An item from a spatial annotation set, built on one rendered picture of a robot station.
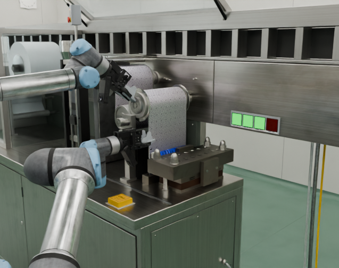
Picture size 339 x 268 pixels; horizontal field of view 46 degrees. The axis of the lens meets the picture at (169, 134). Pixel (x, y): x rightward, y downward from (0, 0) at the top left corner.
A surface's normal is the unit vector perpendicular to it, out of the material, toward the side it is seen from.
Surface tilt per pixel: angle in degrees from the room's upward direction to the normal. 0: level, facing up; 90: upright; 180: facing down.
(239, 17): 90
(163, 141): 90
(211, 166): 90
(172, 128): 90
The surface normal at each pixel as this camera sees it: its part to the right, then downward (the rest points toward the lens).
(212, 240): 0.69, 0.16
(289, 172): -0.72, 0.15
